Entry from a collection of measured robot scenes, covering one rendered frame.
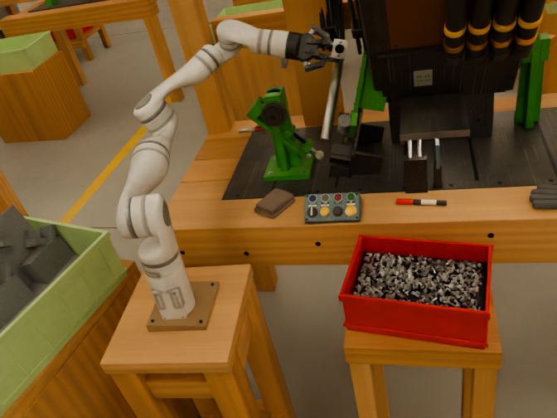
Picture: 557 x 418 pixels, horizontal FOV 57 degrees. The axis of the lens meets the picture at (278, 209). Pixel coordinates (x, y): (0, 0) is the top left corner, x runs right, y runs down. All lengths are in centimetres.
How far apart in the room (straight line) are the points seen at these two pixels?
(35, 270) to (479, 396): 123
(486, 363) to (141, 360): 78
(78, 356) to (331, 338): 112
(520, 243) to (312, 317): 119
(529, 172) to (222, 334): 92
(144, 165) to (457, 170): 87
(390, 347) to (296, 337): 113
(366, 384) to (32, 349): 83
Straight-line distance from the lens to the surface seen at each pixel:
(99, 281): 156
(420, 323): 119
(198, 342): 127
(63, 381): 156
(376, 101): 146
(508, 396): 214
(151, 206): 112
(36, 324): 145
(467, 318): 116
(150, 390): 142
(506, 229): 141
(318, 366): 221
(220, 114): 199
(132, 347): 134
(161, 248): 117
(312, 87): 186
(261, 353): 158
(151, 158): 127
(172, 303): 128
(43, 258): 166
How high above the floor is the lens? 177
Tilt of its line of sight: 36 degrees down
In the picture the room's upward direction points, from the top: 14 degrees counter-clockwise
